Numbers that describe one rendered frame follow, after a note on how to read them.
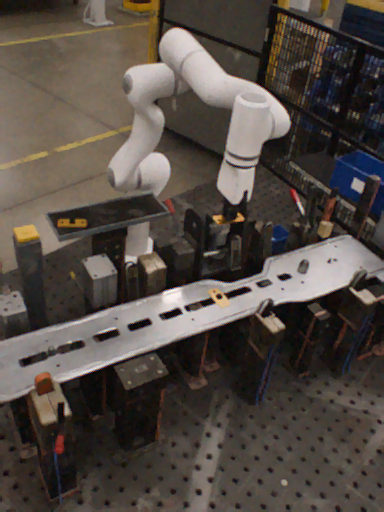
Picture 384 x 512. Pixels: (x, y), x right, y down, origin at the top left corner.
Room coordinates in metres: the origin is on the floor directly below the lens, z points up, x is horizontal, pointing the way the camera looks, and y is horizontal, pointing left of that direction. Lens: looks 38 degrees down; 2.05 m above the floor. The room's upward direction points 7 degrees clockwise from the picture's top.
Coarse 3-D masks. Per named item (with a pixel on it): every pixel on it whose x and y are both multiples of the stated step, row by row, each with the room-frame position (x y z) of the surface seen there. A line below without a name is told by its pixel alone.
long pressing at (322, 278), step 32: (288, 256) 1.41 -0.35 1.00; (320, 256) 1.44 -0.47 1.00; (352, 256) 1.46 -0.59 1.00; (192, 288) 1.18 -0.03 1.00; (224, 288) 1.20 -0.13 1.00; (256, 288) 1.22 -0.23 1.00; (288, 288) 1.24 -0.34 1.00; (320, 288) 1.26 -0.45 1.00; (96, 320) 0.99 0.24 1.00; (128, 320) 1.00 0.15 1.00; (160, 320) 1.02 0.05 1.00; (224, 320) 1.06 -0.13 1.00; (0, 352) 0.83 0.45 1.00; (32, 352) 0.84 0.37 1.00; (96, 352) 0.87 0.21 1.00; (128, 352) 0.89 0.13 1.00; (0, 384) 0.73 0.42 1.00; (32, 384) 0.75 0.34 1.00
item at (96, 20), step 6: (90, 0) 8.03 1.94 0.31; (96, 0) 7.98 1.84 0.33; (102, 0) 8.06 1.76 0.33; (96, 6) 7.98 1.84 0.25; (102, 6) 8.06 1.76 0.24; (84, 12) 7.95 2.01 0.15; (96, 12) 7.98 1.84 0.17; (102, 12) 8.06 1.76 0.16; (84, 18) 7.94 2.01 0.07; (90, 18) 7.98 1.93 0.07; (96, 18) 7.98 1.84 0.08; (102, 18) 8.06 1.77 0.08; (90, 24) 7.92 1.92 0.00; (96, 24) 7.88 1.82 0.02; (102, 24) 7.95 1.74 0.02; (108, 24) 8.02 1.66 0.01
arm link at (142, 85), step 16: (160, 64) 1.50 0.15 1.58; (128, 80) 1.43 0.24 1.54; (144, 80) 1.43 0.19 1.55; (160, 80) 1.45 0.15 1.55; (128, 96) 1.43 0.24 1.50; (144, 96) 1.42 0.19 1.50; (160, 96) 1.46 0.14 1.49; (144, 112) 1.45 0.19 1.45; (160, 112) 1.52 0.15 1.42; (144, 128) 1.49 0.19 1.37; (160, 128) 1.51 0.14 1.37; (128, 144) 1.54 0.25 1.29; (144, 144) 1.50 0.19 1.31; (112, 160) 1.56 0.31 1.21; (128, 160) 1.51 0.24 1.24; (112, 176) 1.52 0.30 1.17; (128, 176) 1.50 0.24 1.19
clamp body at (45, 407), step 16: (32, 400) 0.66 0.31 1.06; (48, 400) 0.67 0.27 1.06; (64, 400) 0.67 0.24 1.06; (32, 416) 0.67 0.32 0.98; (48, 416) 0.63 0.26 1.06; (64, 416) 0.67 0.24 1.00; (48, 432) 0.61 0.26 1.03; (48, 448) 0.60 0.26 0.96; (64, 448) 0.64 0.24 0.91; (48, 464) 0.61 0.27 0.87; (64, 464) 0.64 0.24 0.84; (48, 480) 0.61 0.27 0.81; (64, 480) 0.63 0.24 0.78; (48, 496) 0.61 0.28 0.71; (64, 496) 0.62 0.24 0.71
